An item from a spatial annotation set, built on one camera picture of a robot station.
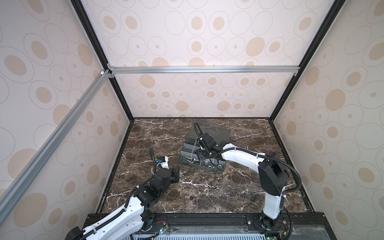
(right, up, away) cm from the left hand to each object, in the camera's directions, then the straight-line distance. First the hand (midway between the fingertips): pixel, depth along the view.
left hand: (182, 167), depth 80 cm
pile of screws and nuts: (+5, -17, +2) cm, 18 cm away
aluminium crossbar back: (+13, +59, +16) cm, 62 cm away
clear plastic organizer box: (+2, +5, +15) cm, 16 cm away
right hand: (+10, +6, +11) cm, 16 cm away
